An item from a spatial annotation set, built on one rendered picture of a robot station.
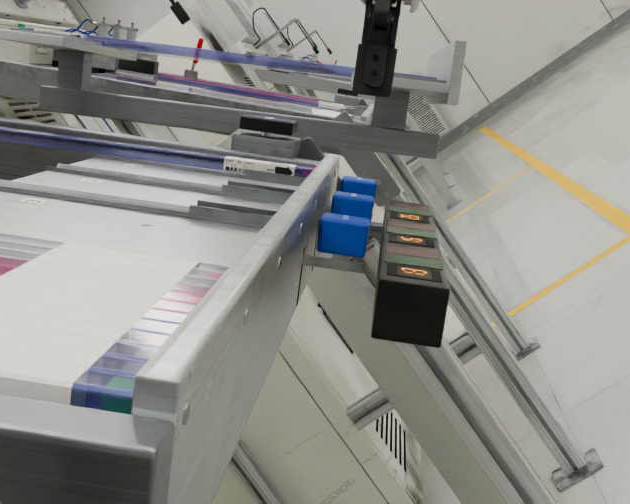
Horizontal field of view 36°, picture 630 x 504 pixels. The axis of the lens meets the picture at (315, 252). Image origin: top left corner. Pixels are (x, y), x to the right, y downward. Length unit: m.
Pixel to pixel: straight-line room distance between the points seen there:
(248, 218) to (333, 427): 1.22
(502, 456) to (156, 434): 0.77
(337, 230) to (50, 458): 0.37
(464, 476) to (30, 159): 0.65
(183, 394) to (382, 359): 0.94
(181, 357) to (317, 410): 1.51
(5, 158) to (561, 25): 7.62
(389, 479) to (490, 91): 6.71
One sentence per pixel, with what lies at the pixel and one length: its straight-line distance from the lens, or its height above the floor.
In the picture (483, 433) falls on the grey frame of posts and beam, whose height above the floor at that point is 0.42.
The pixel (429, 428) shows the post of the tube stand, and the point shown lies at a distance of 1.21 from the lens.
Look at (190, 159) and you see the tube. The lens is 0.82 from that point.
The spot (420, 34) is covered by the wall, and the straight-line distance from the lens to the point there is 8.30.
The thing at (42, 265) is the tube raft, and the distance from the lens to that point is 0.39.
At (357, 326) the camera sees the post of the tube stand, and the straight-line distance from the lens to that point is 1.17.
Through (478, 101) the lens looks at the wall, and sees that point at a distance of 8.32.
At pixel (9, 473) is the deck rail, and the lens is 0.24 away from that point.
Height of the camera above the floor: 0.76
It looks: 6 degrees down
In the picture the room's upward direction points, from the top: 35 degrees counter-clockwise
